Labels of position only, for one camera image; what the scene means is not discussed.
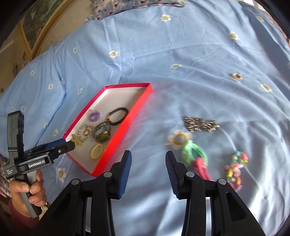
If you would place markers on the pink hair clip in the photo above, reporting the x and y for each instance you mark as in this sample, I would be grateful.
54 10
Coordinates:
200 168

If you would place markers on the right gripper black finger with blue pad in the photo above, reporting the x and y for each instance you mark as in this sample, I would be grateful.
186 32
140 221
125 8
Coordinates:
84 207
229 214

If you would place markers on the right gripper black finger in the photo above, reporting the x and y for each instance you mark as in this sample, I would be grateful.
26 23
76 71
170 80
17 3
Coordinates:
55 152

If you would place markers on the floral pillow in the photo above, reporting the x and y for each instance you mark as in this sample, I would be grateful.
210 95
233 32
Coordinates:
104 8

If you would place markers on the dark red sleeve forearm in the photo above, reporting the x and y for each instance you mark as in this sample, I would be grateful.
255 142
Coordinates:
22 225

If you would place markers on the blue floral bed sheet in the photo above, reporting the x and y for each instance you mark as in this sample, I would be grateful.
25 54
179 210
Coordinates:
217 60

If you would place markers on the red shallow box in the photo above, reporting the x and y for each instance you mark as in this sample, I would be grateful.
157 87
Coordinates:
132 96

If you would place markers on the round teal orange pendant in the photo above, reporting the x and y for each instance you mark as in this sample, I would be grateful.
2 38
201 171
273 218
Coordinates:
102 132

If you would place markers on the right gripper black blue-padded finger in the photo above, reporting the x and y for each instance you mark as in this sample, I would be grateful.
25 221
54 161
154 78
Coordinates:
54 144

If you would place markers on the yellow flower hair clip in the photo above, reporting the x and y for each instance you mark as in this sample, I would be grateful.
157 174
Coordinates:
77 140

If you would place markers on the framed painting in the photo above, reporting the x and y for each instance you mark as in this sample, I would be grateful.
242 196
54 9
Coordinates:
38 22

